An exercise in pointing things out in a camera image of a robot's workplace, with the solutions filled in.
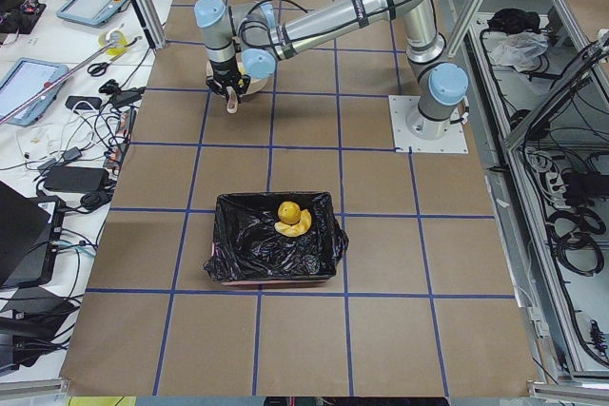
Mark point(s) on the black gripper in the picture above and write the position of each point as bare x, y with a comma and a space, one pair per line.
224, 69

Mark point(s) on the lower blue teach pendant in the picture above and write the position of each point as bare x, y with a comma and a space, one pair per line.
26, 78

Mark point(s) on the white crumpled cloth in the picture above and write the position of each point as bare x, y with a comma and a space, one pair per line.
520, 51

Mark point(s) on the black lined trash bin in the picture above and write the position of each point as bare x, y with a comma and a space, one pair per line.
247, 249

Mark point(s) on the yellow lemon toy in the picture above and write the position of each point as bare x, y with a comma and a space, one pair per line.
289, 212

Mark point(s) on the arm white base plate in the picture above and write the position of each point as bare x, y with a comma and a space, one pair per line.
412, 133

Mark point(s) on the yellow tape roll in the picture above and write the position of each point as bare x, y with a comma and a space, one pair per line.
116, 41

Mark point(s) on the blue teach pendant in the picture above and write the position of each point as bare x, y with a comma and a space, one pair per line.
93, 13
26, 78

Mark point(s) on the black handled scissors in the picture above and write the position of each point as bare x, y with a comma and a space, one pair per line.
98, 69

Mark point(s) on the black power adapter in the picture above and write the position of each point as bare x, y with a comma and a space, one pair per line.
74, 179

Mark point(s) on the upper blue teach pendant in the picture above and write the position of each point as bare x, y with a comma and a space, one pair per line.
93, 13

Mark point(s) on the black laptop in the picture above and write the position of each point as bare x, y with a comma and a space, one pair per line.
30, 230

